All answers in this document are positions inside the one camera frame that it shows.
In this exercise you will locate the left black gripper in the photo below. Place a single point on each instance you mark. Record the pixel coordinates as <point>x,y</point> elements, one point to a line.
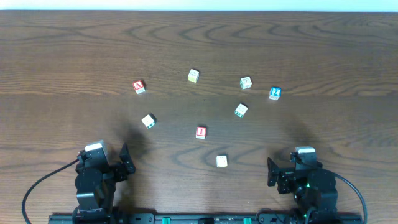
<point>119,169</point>

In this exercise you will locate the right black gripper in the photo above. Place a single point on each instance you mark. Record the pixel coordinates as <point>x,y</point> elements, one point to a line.
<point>283,175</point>

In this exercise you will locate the red letter A block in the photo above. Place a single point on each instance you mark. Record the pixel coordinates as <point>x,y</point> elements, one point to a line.
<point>138,86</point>

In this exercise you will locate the red letter I block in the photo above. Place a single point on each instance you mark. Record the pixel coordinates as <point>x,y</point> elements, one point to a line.
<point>200,133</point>

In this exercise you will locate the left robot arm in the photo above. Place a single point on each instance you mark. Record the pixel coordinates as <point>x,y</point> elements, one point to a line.
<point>96,180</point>

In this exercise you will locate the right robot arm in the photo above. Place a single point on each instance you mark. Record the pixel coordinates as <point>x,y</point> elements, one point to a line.
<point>313,189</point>

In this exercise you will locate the green block left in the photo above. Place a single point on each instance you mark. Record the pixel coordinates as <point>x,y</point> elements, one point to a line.
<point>148,121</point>

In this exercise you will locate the plain wooden block front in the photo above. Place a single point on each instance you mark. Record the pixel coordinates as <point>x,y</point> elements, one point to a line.
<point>221,161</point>

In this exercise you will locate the green block centre right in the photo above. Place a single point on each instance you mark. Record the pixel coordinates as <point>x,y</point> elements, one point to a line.
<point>241,110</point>

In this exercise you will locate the blue number 2 block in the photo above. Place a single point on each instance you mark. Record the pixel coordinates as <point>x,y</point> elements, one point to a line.
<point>275,93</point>

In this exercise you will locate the green picture block upper right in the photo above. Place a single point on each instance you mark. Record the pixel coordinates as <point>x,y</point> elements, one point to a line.
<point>245,83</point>

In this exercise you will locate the yellow-edged wooden block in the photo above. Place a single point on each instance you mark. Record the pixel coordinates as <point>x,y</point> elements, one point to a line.
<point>193,75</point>

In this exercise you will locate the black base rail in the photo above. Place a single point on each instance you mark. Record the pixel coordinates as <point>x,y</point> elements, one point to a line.
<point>262,218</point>

